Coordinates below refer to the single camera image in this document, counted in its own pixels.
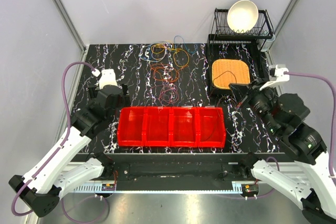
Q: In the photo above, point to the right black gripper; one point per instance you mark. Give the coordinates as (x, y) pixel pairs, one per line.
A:
(243, 93)

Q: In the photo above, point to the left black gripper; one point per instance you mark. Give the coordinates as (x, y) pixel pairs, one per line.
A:
(125, 98)

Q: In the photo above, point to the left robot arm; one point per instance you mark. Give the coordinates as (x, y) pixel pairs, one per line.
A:
(45, 185)

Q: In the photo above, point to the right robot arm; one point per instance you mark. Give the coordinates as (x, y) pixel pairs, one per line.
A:
(284, 117)

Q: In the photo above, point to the orange woven mat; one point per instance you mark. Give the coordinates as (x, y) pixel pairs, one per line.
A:
(227, 71)

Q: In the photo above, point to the red bin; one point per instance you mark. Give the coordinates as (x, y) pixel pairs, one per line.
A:
(130, 126)
(212, 132)
(157, 132)
(184, 127)

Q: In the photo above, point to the black tray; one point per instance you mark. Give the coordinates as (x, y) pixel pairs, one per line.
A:
(246, 52)

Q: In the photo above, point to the white cup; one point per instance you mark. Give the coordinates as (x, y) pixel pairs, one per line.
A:
(265, 45)

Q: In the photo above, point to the black dish rack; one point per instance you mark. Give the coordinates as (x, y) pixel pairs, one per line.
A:
(221, 32)

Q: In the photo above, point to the white bowl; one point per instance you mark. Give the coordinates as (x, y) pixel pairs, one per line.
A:
(242, 16)

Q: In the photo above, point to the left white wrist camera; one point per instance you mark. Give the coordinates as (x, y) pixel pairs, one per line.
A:
(106, 77)

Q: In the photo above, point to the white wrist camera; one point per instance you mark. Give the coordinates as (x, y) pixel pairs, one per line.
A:
(106, 77)
(277, 76)

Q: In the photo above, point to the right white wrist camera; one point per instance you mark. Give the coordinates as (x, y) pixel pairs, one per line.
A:
(277, 76)

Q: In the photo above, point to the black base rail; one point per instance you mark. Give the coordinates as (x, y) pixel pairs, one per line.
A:
(131, 167)

